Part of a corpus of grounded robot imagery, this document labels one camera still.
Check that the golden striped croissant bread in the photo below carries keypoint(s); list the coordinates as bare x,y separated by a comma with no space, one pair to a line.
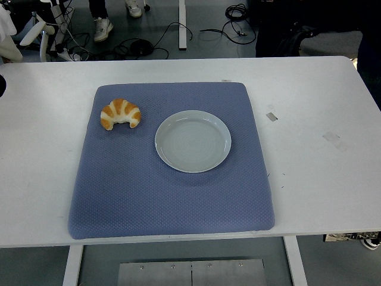
120,108

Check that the pale grey round plate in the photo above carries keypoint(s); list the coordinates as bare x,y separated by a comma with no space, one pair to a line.
193,143

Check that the grey metal plate with screws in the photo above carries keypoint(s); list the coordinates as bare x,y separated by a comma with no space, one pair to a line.
190,274

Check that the blue textured square mat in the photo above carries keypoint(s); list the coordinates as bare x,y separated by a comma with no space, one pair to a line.
134,184

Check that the grey tape strip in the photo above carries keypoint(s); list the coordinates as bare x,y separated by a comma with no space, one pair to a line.
271,116

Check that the white desk leg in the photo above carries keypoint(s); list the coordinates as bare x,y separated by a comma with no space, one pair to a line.
182,26

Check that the black bag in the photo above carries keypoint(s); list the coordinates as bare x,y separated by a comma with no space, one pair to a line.
276,44

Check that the black caster wheel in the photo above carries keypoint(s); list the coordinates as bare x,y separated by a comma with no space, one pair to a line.
146,8

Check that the clear tape strip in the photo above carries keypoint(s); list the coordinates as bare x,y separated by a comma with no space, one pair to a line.
334,141

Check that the person's white shoe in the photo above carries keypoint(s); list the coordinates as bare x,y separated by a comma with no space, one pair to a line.
134,9
102,28

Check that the white power strip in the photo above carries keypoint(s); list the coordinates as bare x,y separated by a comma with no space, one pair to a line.
69,55

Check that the white table leg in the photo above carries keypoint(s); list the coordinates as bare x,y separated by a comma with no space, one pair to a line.
72,265
295,262

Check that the person's leg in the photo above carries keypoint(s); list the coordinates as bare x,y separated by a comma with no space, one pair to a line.
98,8

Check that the grey cushioned chair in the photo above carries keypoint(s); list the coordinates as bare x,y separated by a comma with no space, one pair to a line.
333,41

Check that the black white patterned board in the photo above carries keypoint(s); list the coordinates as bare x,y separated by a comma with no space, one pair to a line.
348,236

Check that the white office chair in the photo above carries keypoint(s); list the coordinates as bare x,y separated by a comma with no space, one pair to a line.
37,29

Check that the person's striped shoe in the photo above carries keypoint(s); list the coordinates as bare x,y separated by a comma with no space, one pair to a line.
371,244

